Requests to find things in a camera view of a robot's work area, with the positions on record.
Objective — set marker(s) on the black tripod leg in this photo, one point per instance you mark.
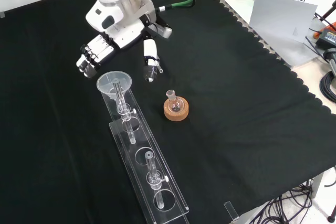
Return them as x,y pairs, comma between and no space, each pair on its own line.
328,12

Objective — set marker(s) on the orange and black device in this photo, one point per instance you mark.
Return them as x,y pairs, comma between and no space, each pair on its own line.
328,37

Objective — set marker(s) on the small glass round-bottom flask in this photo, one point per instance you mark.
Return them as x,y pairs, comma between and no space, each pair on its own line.
170,94

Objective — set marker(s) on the small glass weighing funnel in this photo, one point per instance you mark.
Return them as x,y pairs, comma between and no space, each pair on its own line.
160,70

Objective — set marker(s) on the black bench cloth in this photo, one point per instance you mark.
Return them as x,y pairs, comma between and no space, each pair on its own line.
236,103

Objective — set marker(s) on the grey plug connector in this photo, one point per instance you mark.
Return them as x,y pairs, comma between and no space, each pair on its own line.
330,56

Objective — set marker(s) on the clear plastic funnel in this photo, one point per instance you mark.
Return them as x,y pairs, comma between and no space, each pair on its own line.
105,82

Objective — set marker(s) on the black tripod foot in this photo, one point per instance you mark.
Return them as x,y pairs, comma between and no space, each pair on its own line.
331,208

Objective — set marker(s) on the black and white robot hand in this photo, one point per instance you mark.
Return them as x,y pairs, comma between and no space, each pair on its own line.
123,32

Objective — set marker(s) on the pale board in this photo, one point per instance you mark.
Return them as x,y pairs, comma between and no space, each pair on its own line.
278,16

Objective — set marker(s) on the clear acrylic funnel stand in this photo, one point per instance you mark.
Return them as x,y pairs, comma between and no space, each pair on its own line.
157,166

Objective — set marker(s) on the clear cloth clip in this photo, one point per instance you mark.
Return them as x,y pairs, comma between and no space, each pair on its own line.
231,209
2,15

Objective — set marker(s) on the silver camera bracket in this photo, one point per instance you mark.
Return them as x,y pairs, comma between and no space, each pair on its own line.
147,6

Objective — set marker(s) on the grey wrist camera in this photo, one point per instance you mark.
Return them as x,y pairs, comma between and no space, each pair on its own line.
164,32

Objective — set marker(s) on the white table leg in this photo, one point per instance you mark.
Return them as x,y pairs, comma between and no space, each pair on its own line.
317,187

